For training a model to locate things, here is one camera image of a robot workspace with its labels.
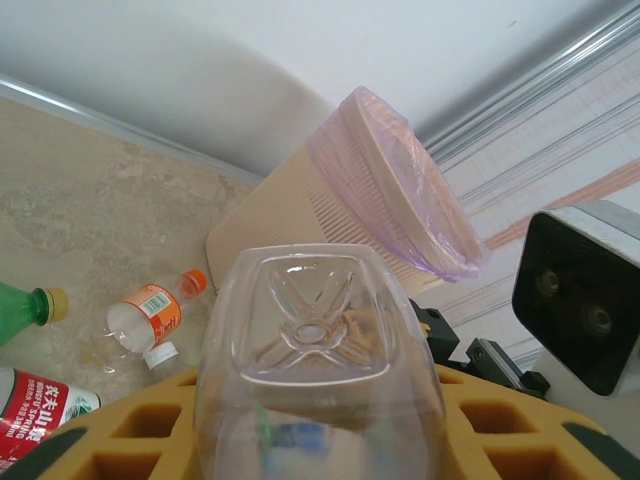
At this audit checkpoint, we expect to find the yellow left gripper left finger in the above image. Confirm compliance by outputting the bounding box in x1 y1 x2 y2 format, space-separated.
0 367 206 480

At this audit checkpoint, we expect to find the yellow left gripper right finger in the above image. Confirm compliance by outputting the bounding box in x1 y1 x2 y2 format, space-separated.
434 363 640 480

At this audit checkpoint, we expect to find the orange label orange cap bottle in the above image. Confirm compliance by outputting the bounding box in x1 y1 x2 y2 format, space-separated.
102 268 209 371

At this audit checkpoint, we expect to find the clear square base bottle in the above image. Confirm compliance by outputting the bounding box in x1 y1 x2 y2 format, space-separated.
192 243 448 480

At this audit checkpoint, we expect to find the green soda bottle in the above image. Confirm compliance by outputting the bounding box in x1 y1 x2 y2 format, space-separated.
0 281 70 351

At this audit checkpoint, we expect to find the purple plastic bin liner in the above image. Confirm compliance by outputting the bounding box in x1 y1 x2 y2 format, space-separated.
307 85 492 284

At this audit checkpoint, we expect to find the beige ribbed waste bin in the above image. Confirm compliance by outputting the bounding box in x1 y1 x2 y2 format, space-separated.
204 92 484 301

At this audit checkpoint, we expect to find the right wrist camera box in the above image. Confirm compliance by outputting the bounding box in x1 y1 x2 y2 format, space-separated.
511 199 640 400

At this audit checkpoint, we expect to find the aluminium frame post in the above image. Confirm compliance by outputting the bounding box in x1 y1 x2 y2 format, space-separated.
414 7 640 161

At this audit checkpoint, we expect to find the aluminium table edge rail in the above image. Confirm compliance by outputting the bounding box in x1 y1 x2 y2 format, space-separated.
0 73 266 185

